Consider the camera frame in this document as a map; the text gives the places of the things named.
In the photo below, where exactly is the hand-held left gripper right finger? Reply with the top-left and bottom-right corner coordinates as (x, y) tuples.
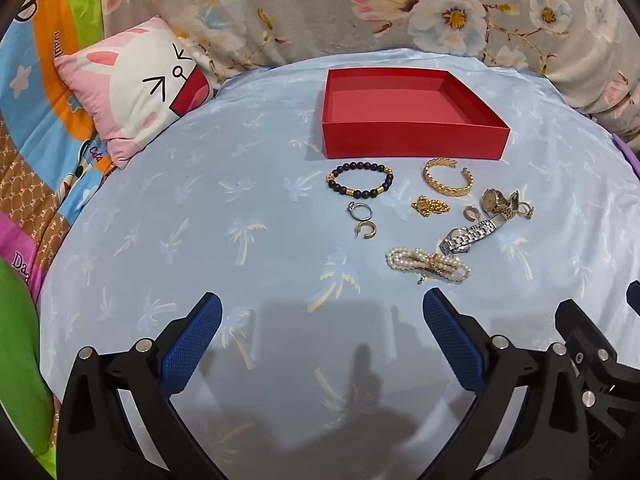
(422, 288), (594, 480)

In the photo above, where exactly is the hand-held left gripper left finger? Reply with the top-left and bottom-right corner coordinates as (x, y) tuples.
(56, 291), (223, 480)

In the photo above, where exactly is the pearl bracelet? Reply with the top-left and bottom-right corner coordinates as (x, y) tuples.
(385, 246), (472, 286)

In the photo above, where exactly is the silver wristwatch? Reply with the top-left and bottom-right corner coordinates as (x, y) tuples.
(439, 215), (505, 256)

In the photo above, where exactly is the gold chain necklace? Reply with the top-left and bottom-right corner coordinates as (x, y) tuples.
(411, 195), (451, 218)

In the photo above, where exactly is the gold wristwatch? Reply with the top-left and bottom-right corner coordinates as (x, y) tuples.
(480, 187), (521, 221)

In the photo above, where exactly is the gold woven cuff bracelet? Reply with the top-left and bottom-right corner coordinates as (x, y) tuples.
(423, 157), (473, 198)

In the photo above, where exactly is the black bead bracelet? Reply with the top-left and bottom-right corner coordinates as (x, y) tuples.
(326, 160), (395, 198)

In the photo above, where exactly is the red cardboard box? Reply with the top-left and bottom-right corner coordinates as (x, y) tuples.
(321, 68), (512, 162)

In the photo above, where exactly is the light blue palm-print cloth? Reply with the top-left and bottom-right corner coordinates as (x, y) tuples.
(37, 47), (640, 480)

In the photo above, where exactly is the purple object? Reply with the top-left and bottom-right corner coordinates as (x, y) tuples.
(612, 132), (640, 181)

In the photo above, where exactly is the green cloth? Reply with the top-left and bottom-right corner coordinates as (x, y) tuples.
(0, 257), (58, 466)

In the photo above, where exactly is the pink bunny pillow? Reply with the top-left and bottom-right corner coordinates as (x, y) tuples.
(52, 15), (218, 170)

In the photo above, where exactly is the colourful cartoon blanket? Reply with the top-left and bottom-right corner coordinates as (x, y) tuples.
(0, 0), (126, 286)

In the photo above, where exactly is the grey floral blanket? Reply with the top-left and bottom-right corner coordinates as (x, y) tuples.
(100, 0), (640, 151)

